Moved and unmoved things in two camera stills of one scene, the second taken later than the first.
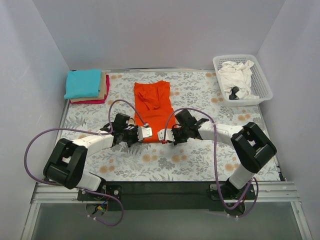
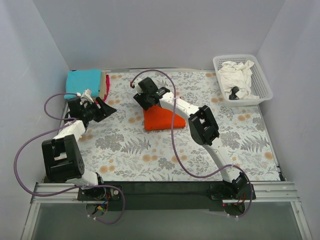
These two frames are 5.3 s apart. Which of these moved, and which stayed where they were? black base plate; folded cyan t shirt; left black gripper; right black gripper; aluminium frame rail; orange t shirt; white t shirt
Moved: left black gripper; orange t shirt; right black gripper
Stayed: aluminium frame rail; folded cyan t shirt; white t shirt; black base plate
